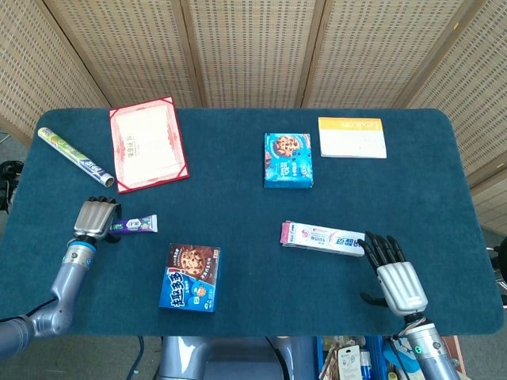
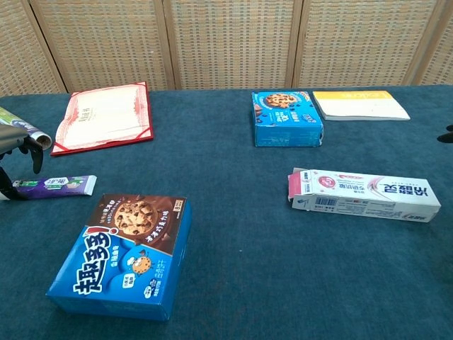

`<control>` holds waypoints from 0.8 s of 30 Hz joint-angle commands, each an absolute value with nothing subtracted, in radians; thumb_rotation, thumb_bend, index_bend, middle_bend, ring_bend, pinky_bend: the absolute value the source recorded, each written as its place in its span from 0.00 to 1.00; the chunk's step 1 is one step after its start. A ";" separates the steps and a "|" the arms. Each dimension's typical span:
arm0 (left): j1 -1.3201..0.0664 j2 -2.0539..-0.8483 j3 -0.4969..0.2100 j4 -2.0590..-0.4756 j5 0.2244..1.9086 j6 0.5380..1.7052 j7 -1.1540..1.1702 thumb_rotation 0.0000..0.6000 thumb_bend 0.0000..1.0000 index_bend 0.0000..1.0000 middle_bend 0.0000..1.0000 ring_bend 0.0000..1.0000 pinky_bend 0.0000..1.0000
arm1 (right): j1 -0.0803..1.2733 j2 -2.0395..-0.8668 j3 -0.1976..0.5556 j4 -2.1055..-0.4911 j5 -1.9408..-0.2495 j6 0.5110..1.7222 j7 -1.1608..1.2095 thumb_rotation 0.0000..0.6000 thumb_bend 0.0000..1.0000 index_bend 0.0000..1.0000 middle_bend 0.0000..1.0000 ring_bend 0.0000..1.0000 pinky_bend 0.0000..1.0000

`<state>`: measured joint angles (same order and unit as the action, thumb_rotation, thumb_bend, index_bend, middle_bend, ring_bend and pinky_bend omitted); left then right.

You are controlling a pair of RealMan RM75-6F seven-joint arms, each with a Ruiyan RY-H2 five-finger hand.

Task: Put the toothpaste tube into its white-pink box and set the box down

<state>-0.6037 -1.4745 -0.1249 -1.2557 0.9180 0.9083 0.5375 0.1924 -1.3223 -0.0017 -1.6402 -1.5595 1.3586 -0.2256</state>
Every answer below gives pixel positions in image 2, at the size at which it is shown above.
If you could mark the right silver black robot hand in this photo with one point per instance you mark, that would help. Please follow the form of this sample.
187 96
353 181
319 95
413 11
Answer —
448 137

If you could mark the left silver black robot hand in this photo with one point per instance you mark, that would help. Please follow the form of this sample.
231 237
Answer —
12 138

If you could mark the purple toothpaste tube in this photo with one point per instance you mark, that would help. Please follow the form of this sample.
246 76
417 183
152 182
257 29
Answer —
60 187

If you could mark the pink white carton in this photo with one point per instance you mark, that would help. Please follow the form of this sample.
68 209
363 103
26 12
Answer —
364 196

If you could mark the large blue brown cookie box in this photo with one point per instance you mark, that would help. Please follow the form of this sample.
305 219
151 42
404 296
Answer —
124 255

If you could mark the small blue cookie box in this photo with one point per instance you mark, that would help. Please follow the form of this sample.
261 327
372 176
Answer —
286 120

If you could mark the green silver cling film roll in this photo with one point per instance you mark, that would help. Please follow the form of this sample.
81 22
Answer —
14 122

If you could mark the yellow white notebook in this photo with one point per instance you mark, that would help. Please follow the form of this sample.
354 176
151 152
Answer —
361 106

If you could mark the red certificate folder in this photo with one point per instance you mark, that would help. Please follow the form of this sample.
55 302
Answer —
106 117

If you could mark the teal table cover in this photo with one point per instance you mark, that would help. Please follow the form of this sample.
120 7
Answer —
226 177

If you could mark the woven bamboo folding screen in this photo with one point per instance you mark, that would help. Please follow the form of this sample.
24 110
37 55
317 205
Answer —
230 42

